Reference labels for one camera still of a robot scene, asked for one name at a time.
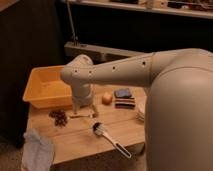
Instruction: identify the small wooden stick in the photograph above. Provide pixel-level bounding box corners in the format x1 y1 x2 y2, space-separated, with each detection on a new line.
68 115 91 119

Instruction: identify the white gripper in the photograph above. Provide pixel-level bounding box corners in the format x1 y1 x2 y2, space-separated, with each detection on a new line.
71 84 99 118

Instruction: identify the upper wooden shelf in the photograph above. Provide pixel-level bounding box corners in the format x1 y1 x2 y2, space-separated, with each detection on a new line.
60 0 213 19

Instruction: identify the grey blue towel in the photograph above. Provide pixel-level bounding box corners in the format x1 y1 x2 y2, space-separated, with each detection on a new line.
22 129 54 171

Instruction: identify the grey low bench shelf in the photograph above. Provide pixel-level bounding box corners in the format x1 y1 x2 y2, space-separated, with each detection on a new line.
64 42 142 62

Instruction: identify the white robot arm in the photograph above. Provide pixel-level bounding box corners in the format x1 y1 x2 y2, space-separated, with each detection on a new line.
61 48 213 171

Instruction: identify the blue sponge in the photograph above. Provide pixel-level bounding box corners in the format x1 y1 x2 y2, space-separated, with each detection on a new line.
114 88 132 98

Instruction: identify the orange round fruit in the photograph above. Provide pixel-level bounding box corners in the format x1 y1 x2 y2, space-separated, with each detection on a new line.
102 92 113 105

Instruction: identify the metal lamp pole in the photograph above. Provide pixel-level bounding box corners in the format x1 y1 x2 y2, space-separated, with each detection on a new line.
66 0 78 46

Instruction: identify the dark brown nut pile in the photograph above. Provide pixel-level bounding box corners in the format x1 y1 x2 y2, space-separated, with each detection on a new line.
49 110 68 127

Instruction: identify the yellow plastic bin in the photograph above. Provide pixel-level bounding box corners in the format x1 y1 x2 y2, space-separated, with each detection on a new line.
23 65 72 109

